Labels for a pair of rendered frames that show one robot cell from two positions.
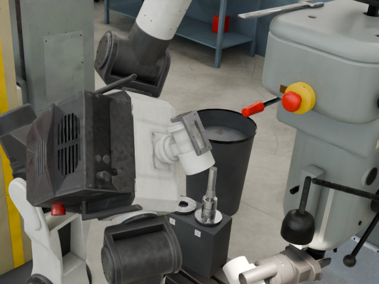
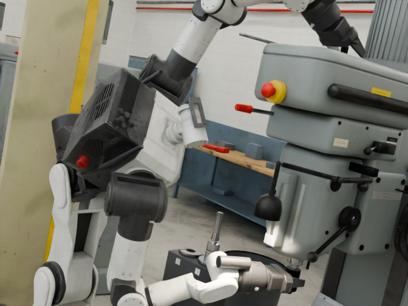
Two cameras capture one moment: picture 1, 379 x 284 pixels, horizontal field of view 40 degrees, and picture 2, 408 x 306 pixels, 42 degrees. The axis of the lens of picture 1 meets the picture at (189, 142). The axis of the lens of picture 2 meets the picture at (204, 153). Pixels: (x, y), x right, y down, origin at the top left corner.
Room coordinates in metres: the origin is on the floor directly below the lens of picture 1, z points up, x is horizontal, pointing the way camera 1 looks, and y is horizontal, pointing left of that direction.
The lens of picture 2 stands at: (-0.45, -0.28, 1.74)
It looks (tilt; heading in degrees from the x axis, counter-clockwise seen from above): 7 degrees down; 9
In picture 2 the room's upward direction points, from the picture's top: 12 degrees clockwise
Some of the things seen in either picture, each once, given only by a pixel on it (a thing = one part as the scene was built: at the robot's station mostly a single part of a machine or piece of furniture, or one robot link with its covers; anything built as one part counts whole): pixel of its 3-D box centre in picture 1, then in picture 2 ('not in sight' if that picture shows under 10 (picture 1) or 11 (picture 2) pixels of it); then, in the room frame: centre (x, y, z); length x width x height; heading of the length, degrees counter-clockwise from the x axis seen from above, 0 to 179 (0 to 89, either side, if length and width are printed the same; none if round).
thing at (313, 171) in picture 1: (305, 207); (281, 209); (1.03, -0.29, 1.45); 0.04 x 0.04 x 0.21; 48
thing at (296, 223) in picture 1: (299, 223); (269, 205); (0.94, -0.25, 1.46); 0.07 x 0.07 x 0.06
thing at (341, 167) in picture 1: (333, 182); (310, 201); (1.11, -0.36, 1.47); 0.21 x 0.19 x 0.32; 48
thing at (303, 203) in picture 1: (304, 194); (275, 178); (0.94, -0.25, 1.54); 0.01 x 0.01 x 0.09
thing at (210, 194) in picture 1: (211, 183); (217, 227); (1.40, -0.08, 1.25); 0.03 x 0.03 x 0.11
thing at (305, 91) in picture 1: (299, 97); (275, 91); (0.94, -0.21, 1.76); 0.06 x 0.02 x 0.06; 48
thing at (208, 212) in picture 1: (208, 208); (212, 252); (1.40, -0.08, 1.16); 0.05 x 0.05 x 0.06
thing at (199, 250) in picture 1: (193, 234); (195, 280); (1.43, -0.04, 1.03); 0.22 x 0.12 x 0.20; 58
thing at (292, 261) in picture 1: (288, 268); (264, 278); (1.06, -0.28, 1.23); 0.13 x 0.12 x 0.10; 33
